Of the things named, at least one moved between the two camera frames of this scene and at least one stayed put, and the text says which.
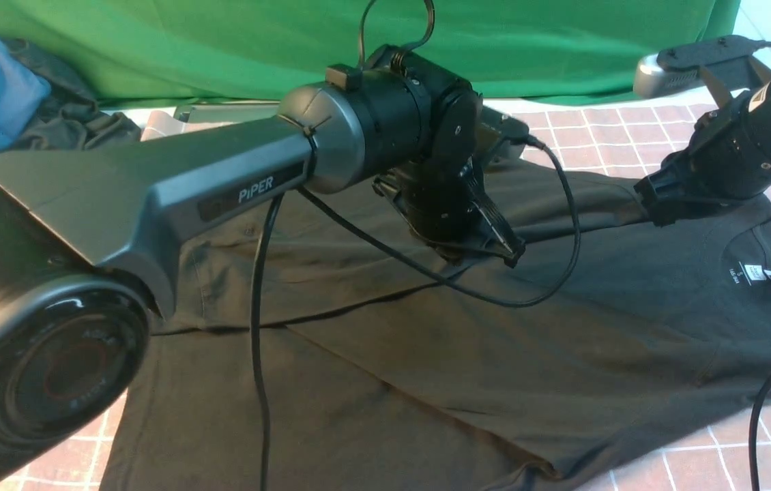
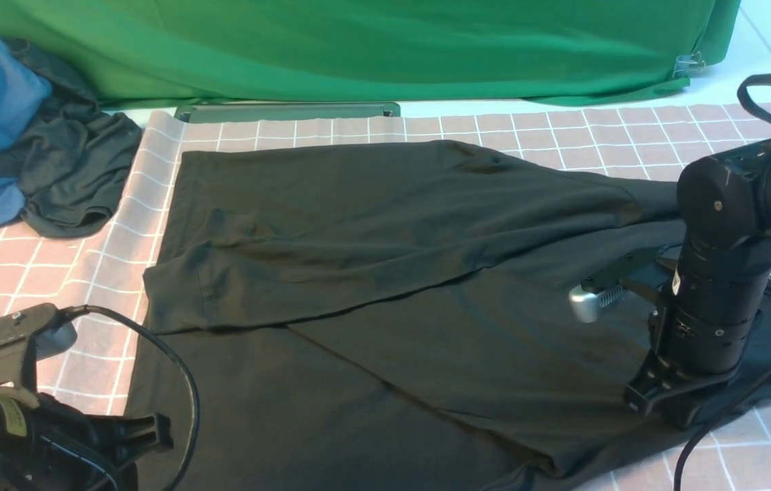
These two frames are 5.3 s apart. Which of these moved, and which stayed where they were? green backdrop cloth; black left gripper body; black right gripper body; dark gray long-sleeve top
Moved: black right gripper body; black left gripper body
Stayed: dark gray long-sleeve top; green backdrop cloth
